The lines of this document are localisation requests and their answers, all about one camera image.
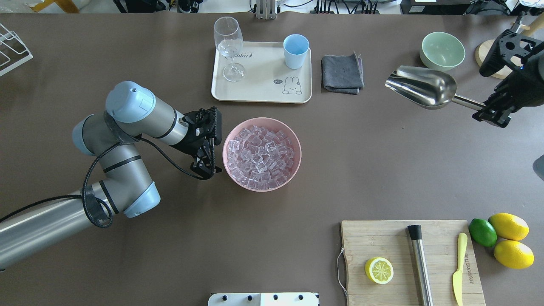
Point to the steel muddler black tip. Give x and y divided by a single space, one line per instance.
415 233

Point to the stainless steel ice scoop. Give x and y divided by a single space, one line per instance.
430 89

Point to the wooden mug tree stand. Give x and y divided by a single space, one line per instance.
526 30

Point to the pink bowl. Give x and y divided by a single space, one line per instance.
262 154

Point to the white wire cup rack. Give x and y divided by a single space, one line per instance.
13 51

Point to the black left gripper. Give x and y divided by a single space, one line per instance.
190 145

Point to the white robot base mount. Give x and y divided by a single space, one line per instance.
265 299

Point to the yellow lemon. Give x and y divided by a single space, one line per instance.
513 254
509 226

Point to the pale green bowl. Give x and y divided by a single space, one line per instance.
441 51

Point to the clear wine glass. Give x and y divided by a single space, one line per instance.
229 43

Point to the grey folded cloth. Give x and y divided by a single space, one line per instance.
342 74

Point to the yellow lemon upper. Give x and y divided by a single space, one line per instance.
509 226

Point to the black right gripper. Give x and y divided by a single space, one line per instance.
528 83

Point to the wooden cutting board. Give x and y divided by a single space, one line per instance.
363 240

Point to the cream rabbit tray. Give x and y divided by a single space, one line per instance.
267 78

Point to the pile of clear ice cubes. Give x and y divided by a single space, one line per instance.
260 156

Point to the light blue cup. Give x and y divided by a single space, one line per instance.
295 47

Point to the green lime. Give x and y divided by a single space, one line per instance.
483 232

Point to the half lemon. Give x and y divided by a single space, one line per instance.
379 270

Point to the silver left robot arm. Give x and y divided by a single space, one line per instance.
117 180

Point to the yellow lemon lower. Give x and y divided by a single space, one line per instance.
513 254

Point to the yellow plastic knife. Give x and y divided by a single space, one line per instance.
457 276

